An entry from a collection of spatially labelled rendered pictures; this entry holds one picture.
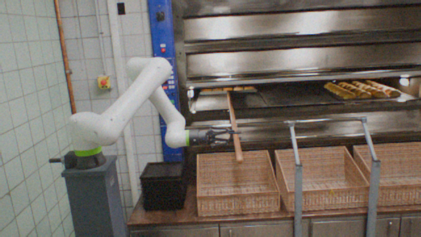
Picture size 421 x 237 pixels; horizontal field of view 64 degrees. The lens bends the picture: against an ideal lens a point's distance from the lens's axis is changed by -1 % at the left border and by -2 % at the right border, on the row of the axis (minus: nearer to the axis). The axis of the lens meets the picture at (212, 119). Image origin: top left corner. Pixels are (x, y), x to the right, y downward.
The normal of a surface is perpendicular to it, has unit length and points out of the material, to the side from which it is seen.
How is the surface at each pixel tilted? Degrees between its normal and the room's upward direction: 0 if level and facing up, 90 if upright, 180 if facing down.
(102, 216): 90
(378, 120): 70
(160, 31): 90
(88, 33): 90
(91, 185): 90
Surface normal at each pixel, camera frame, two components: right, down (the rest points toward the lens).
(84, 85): -0.01, 0.25
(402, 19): -0.03, -0.09
